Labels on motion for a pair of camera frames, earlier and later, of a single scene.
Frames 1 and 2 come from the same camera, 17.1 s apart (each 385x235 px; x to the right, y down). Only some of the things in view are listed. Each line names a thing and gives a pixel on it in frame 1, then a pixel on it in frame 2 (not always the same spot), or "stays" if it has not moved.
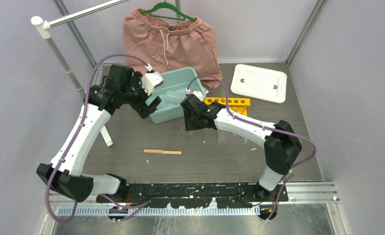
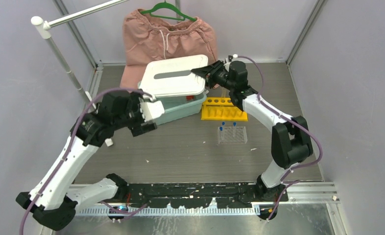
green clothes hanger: (165, 5) stays
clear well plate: (225, 136) stays
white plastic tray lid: (259, 83) -> (173, 77)
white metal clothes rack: (43, 30) stays
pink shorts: (166, 45) stays
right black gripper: (189, 125) -> (209, 72)
